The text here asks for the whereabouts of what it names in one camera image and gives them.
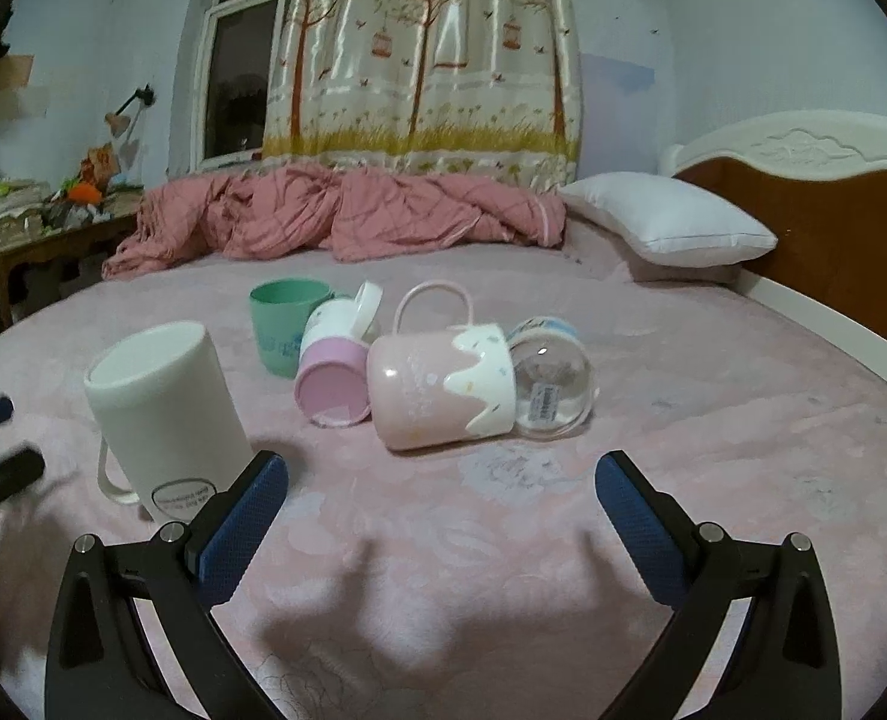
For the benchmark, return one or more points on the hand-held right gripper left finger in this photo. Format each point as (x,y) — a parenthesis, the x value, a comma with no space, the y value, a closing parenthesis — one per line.
(242,521)

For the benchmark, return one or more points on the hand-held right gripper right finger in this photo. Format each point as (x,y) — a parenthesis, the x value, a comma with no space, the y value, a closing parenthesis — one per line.
(638,521)

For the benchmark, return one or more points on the pink mug with white rim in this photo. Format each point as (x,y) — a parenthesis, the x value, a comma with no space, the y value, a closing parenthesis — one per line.
(421,390)

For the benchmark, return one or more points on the clear glass cup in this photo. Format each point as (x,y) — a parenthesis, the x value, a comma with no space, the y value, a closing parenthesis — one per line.
(556,382)

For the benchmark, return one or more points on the small pink and white cup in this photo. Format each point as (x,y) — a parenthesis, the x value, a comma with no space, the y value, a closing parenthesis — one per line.
(331,382)

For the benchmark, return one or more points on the green cup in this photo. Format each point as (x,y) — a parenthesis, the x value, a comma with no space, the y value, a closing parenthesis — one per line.
(278,315)

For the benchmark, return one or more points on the pink bed sheet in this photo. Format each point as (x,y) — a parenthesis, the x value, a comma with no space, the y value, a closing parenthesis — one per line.
(488,510)

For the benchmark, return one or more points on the wooden desk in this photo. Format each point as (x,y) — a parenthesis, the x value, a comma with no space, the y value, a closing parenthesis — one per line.
(53,240)

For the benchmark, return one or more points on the orange toy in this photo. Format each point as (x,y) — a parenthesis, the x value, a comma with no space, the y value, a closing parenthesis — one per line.
(83,192)

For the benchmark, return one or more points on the white pillow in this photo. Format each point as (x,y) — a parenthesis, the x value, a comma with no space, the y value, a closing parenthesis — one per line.
(668,221)

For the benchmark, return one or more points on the pink checked quilt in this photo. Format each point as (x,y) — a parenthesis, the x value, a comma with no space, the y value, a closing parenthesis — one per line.
(353,214)

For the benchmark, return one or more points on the white and brown headboard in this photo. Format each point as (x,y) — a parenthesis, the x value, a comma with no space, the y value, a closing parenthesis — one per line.
(825,217)

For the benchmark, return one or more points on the white framed window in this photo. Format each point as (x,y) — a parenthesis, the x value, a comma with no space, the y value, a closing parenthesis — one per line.
(237,67)

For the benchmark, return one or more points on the tree print curtain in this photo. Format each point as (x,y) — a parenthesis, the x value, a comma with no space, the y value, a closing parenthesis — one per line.
(428,52)

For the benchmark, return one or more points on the wall lamp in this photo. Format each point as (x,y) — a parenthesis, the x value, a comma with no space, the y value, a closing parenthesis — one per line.
(122,116)

